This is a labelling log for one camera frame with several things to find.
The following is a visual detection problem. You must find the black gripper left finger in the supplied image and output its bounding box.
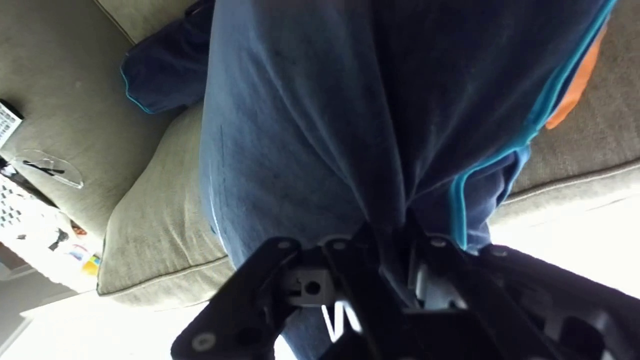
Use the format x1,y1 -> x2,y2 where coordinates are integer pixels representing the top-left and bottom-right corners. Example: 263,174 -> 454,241
321,221 -> 405,360

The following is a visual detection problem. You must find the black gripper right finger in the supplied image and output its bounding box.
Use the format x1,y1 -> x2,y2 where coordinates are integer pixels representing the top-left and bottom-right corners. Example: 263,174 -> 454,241
402,211 -> 517,360

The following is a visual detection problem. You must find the square dark blue pillow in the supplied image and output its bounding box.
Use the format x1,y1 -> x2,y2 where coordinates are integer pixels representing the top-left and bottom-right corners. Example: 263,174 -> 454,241
198,0 -> 619,360

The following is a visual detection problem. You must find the orange square pillow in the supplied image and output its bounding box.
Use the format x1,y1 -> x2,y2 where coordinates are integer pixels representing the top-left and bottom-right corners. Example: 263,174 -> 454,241
543,26 -> 608,133

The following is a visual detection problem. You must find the dark blue bolster pillow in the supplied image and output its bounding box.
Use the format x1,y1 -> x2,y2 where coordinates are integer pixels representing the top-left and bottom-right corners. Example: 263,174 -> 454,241
118,0 -> 216,119

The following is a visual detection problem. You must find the white perforated basket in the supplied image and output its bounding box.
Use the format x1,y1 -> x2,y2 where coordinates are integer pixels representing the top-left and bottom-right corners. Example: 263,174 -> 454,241
0,170 -> 105,297

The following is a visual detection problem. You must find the clear plastic wrapper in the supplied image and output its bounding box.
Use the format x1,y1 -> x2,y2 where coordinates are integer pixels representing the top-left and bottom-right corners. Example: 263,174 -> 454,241
20,151 -> 85,192

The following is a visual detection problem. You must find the grey-brown fabric sofa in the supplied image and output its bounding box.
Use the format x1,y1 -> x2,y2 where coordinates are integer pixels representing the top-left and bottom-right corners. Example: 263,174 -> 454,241
0,0 -> 640,312

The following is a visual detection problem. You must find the white remote control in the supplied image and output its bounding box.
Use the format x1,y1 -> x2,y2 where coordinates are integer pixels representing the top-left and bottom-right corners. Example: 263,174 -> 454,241
0,100 -> 26,151

